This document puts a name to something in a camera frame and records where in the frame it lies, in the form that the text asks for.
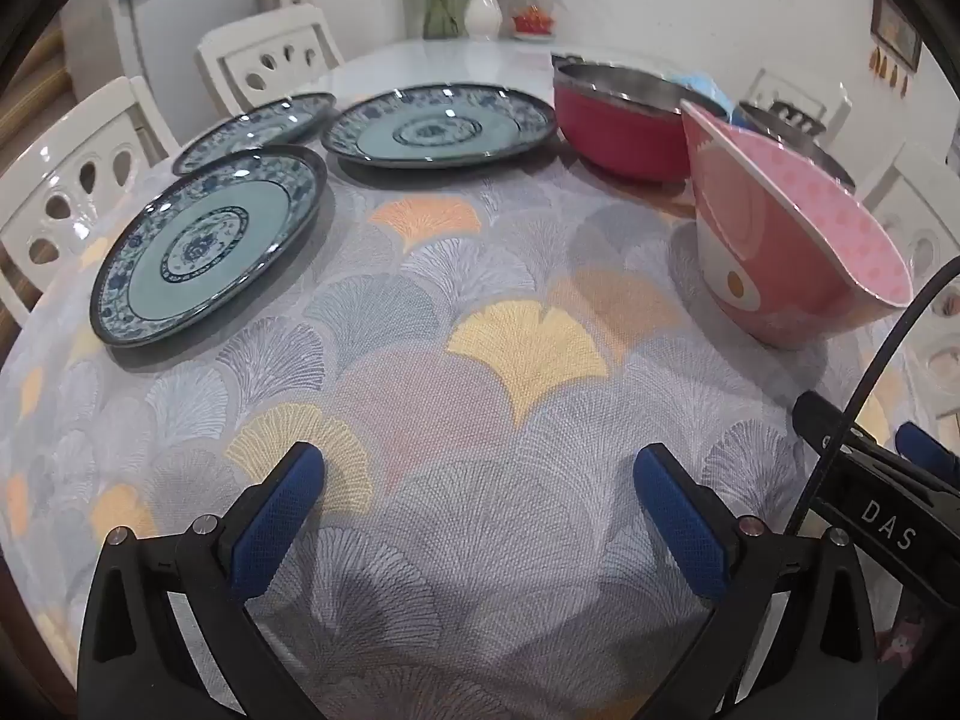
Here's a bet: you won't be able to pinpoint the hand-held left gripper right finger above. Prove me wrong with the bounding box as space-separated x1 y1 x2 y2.
632 442 882 720

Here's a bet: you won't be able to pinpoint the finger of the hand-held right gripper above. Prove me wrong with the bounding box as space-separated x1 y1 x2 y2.
793 390 882 466
896 422 960 492

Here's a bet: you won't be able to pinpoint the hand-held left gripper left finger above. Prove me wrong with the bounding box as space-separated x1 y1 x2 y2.
77 441 327 720

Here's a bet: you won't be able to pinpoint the pink cartoon bowl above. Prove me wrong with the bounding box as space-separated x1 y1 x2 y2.
680 99 914 350

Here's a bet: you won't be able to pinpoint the leaf patterned table mat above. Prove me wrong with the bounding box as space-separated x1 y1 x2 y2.
0 154 960 720

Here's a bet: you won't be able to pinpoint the white dining chair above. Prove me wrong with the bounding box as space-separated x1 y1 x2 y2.
855 141 960 398
0 76 181 323
750 67 854 140
197 4 346 117

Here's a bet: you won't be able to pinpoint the blue patterned plate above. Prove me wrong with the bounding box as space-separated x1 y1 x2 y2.
90 146 329 348
321 84 560 168
172 92 337 176

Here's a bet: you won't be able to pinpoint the red steel bowl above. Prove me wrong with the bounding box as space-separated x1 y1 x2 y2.
553 62 732 182

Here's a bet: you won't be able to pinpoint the white refrigerator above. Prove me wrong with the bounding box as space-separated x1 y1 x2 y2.
64 0 301 140

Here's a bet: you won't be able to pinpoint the red ornament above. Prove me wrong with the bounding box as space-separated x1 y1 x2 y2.
512 4 557 41

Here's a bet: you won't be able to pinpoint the black cable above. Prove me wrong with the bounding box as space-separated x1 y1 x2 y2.
791 256 960 537

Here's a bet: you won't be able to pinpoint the hanging wall ornaments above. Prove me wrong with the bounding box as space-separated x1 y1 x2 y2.
868 45 910 97

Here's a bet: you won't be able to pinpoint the small framed wall picture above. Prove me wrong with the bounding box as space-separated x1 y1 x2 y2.
870 0 923 72

